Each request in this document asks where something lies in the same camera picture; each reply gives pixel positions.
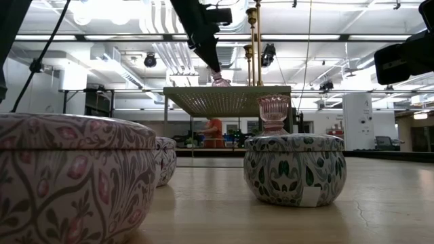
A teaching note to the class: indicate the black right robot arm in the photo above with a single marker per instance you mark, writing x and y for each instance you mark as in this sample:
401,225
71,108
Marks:
428,10

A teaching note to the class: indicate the pink floral candle tin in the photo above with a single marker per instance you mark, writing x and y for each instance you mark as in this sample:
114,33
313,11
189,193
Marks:
68,176

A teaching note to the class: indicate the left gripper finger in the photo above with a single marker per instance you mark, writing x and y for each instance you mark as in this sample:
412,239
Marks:
205,54
214,51

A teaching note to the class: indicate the green leaf candle tin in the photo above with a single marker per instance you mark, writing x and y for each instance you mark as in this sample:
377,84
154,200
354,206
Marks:
291,169

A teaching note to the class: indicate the medium brass candlestick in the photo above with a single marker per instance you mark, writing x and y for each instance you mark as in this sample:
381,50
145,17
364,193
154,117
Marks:
248,51

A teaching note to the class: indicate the grey office chair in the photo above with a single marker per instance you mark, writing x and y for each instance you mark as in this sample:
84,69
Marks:
384,142

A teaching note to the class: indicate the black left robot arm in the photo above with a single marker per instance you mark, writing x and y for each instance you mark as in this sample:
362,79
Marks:
13,34

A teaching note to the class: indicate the black aluminium table frame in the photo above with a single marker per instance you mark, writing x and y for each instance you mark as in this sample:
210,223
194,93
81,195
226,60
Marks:
390,156

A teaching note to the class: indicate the tall brass candlestick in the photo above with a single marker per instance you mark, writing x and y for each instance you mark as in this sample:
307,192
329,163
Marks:
251,13

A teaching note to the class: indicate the pink ribbed glass candle holder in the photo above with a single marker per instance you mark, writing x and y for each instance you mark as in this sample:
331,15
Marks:
274,108
220,82

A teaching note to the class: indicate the small red shelf rack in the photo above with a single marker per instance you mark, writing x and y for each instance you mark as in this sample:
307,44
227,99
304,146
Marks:
335,133

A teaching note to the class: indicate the white pillar with dome cameras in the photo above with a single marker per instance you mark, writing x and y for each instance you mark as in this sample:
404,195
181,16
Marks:
354,115

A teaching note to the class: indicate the green perforated metal shelf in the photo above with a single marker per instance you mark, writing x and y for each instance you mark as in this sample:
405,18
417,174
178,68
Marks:
220,101

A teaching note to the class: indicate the person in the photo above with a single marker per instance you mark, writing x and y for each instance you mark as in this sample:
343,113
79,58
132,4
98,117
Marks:
215,132

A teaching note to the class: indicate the glowing wall lamp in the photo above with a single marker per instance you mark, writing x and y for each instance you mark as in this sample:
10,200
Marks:
420,115

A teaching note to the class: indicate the black storage rack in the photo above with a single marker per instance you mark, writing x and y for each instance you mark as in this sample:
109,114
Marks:
98,103

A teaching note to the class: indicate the black ceiling spotlight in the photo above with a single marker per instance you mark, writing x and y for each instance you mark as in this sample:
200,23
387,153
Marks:
269,56
150,61
326,86

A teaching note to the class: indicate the black background robot arm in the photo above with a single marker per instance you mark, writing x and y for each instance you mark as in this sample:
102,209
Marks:
237,139

